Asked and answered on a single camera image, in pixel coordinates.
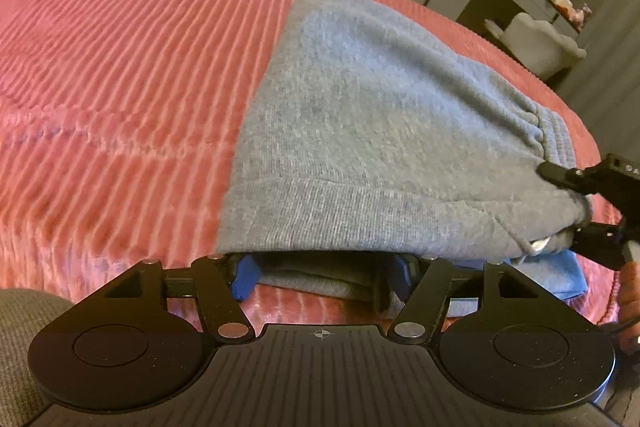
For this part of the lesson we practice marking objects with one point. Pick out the blue cloth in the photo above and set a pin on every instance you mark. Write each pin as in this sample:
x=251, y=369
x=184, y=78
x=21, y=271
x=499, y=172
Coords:
x=555, y=277

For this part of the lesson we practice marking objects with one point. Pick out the grey sweatshirt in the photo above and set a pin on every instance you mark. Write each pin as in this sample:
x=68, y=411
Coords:
x=375, y=107

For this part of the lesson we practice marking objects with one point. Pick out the person's right hand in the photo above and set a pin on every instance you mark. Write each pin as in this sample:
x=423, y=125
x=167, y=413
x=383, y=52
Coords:
x=631, y=294

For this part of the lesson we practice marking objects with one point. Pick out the pink ribbed bedspread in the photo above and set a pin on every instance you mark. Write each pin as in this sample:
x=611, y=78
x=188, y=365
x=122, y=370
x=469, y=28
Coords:
x=125, y=57

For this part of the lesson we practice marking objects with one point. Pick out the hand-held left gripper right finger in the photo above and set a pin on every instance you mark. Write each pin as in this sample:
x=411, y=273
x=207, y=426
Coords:
x=400, y=274

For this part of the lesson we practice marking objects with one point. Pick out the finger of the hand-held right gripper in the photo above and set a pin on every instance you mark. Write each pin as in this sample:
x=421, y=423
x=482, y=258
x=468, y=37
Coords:
x=600, y=244
x=565, y=177

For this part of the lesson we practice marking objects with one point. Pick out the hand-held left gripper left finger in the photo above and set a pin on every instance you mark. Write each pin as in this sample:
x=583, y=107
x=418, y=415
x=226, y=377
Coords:
x=245, y=281

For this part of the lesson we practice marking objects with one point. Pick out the white shell chair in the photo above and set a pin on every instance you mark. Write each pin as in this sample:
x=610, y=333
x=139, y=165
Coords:
x=540, y=44

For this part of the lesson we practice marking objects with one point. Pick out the pink plush toy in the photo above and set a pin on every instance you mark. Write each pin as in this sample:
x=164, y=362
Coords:
x=583, y=14

